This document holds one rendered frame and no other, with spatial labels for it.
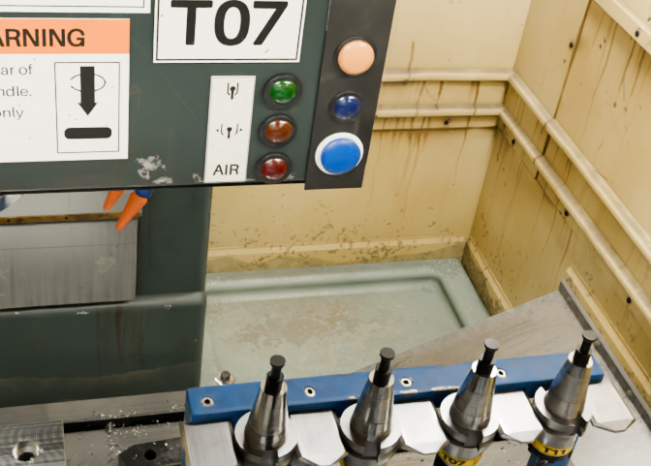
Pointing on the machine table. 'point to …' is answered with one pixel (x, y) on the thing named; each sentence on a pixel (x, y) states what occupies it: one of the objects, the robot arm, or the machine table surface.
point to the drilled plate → (11, 437)
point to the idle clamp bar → (162, 455)
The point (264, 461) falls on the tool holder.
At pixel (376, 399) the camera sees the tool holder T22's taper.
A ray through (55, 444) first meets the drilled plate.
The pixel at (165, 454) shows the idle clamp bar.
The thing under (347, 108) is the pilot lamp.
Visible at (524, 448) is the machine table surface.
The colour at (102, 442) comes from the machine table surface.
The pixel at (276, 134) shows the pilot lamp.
